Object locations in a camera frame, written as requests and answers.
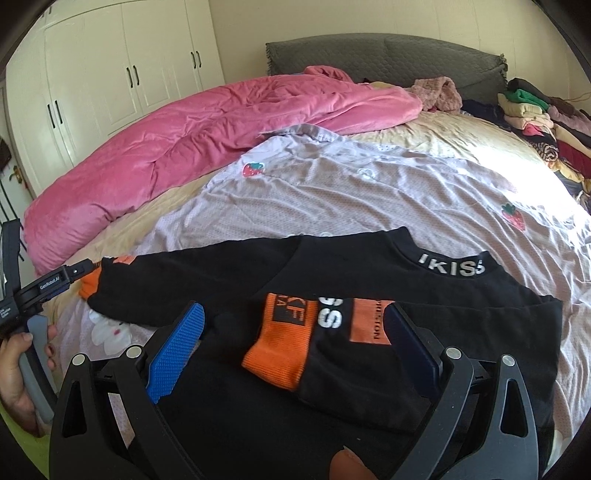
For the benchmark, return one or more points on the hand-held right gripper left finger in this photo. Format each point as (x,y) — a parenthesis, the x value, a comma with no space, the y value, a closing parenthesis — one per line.
(178,350)

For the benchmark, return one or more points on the pile of folded clothes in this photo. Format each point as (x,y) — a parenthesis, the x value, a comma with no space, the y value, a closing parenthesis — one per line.
(549,124)

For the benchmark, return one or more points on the black sweater with orange cuffs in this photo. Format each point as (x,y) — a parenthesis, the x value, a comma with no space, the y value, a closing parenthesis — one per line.
(415,286)

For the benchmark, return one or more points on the person's left hand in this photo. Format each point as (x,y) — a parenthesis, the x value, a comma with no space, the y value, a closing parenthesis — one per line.
(11,369)

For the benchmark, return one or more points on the person's green clothing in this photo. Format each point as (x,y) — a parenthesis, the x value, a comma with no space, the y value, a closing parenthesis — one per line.
(18,452)

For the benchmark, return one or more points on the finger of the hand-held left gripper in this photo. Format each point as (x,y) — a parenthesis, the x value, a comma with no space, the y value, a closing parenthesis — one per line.
(83,274)

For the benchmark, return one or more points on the person's right hand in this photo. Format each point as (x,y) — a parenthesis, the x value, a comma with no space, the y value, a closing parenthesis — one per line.
(353,466)

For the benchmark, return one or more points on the pink fuzzy garment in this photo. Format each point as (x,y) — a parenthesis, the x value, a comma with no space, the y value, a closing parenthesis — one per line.
(436,92)

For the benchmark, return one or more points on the grey quilted headboard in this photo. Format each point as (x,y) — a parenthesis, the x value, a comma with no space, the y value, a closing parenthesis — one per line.
(346,60)

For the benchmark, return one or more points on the pink quilt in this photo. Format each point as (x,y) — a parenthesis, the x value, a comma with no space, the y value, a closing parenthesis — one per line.
(161,152)

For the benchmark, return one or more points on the brown hanging bag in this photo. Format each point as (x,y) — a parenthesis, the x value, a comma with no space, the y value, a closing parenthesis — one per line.
(4,153)

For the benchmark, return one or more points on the dark navy clothes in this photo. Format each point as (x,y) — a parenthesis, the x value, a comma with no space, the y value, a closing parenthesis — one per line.
(482,113)

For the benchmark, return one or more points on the lilac strawberry print sheet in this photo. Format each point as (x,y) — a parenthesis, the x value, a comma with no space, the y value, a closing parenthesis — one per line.
(369,184)

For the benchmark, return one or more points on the white wardrobe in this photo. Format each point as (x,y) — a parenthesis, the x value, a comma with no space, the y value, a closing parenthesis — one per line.
(92,69)

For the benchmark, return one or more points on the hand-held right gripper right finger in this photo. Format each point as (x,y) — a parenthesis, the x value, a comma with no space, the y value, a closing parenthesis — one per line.
(413,355)

